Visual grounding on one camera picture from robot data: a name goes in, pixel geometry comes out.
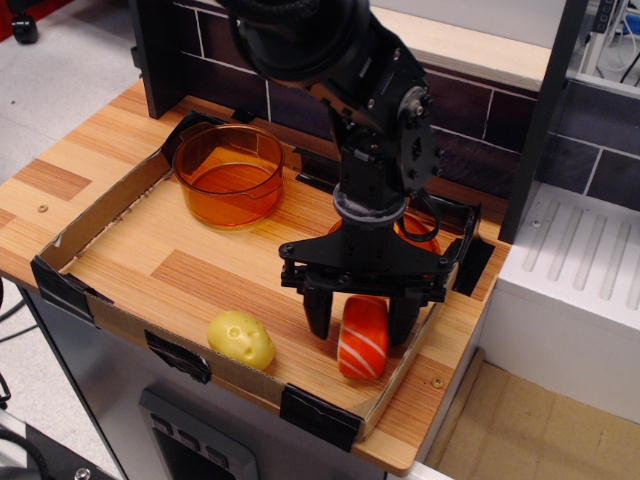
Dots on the yellow toy potato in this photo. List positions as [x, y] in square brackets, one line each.
[240, 336]

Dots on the black caster wheel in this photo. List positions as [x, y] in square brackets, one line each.
[24, 29]

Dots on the orange transparent plastic pot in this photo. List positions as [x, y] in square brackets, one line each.
[231, 175]

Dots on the dark grey post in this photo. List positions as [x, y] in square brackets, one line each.
[525, 184]
[158, 54]

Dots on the orange salmon sushi toy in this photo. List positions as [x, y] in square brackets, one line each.
[363, 340]

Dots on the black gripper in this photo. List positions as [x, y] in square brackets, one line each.
[381, 258]

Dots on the dark grey right post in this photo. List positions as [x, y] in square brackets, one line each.
[525, 184]

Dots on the dark grey left post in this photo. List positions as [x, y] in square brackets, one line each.
[158, 54]

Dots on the grey oven control panel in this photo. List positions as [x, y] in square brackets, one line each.
[192, 449]

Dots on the white ribbed drainer block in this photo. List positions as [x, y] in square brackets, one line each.
[564, 313]

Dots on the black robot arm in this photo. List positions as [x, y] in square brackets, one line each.
[378, 100]

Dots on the cardboard fence with black tape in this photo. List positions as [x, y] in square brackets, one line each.
[130, 287]

